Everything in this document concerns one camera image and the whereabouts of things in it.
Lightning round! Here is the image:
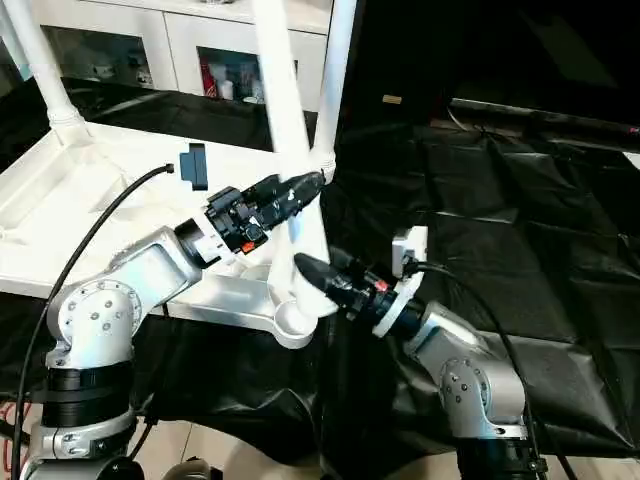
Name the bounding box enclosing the white plastic table leg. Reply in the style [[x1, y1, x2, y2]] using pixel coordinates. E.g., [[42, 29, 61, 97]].
[[249, 0, 335, 322], [310, 0, 359, 175], [0, 0, 85, 147]]

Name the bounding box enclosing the white plastic table top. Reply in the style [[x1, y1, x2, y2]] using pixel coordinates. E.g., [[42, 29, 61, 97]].
[[0, 119, 337, 350]]

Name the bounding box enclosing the red packet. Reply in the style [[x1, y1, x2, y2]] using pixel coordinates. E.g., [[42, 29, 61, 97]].
[[200, 60, 218, 97]]

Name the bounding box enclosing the black plastic mat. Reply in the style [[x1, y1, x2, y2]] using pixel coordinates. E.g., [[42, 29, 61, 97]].
[[0, 74, 640, 480]]

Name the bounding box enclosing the white cabinet with glass doors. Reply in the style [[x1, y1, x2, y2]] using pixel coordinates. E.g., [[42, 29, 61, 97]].
[[0, 0, 332, 115]]

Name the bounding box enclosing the dark grey robot foot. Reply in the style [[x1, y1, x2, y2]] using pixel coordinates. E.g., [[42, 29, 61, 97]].
[[168, 455, 225, 480]]

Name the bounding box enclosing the long black bar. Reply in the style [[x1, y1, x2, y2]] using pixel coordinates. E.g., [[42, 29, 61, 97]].
[[449, 97, 640, 139]]

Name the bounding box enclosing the thin red cable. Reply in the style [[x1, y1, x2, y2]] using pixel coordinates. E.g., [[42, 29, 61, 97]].
[[0, 403, 19, 474]]

